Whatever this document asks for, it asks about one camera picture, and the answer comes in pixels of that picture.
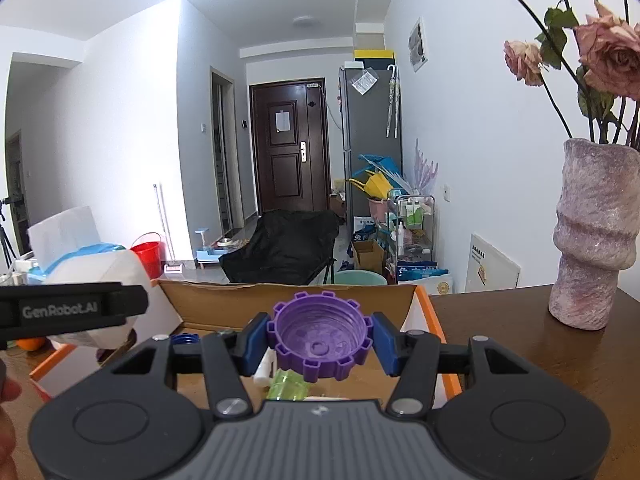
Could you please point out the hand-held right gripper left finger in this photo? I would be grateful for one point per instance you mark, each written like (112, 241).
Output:
(255, 346)

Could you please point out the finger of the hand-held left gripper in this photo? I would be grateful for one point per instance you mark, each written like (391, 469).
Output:
(129, 304)

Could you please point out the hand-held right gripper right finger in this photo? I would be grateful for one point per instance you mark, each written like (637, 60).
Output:
(386, 346)

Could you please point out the green spray bottle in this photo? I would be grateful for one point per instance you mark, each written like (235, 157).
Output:
(287, 386)

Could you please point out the red cardboard box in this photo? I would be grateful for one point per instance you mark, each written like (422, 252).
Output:
(220, 302)

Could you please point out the purple gear-shaped cap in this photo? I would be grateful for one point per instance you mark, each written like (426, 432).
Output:
(320, 332)

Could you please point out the blue gear-shaped cap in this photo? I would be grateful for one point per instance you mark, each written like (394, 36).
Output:
(186, 339)

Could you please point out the person's left hand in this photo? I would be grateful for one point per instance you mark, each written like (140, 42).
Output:
(9, 435)

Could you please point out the orange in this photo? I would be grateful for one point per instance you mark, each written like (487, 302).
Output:
(31, 344)

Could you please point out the red bucket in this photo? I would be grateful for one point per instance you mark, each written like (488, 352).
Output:
(147, 255)

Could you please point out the green basin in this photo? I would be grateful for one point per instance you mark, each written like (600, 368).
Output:
(360, 278)

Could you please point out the blue tissue pack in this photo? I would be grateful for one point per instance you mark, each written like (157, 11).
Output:
(65, 240)

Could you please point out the blue and white box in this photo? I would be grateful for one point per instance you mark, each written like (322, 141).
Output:
(425, 277)

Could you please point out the white pole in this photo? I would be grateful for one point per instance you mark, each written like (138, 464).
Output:
(162, 225)

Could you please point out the small brown cardboard box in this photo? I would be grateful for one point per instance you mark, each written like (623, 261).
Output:
(369, 256)

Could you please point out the black tripod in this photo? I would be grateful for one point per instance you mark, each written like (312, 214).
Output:
(7, 230)

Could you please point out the pet bowl stand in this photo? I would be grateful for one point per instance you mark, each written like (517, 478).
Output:
(212, 250)

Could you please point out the black folding chair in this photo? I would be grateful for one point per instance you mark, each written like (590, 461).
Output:
(285, 245)

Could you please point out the metal rack cart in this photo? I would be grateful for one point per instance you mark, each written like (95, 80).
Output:
(412, 230)

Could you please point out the white board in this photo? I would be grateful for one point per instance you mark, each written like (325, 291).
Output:
(492, 265)

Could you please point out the pink bucket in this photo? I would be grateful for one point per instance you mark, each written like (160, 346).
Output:
(379, 209)

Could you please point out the blue dustpan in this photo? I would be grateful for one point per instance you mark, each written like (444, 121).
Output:
(382, 164)

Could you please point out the purple decorative branches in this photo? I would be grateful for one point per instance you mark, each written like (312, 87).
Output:
(425, 167)

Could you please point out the dark brown door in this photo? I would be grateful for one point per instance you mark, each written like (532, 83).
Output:
(290, 150)

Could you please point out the grey refrigerator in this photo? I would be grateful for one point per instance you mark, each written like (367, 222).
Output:
(367, 125)

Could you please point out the pink stone vase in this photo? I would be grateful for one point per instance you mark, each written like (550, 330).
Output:
(592, 230)

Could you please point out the hanging folded umbrellas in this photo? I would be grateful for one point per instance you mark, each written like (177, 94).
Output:
(394, 100)

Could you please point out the clear plastic bag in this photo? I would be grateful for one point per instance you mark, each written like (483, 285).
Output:
(364, 82)

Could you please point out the yellow box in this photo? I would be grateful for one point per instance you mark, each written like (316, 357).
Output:
(374, 54)

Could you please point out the bunch of dried pink roses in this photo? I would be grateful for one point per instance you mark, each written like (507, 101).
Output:
(610, 55)

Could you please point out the wall picture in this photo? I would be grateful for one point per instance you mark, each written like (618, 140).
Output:
(418, 44)

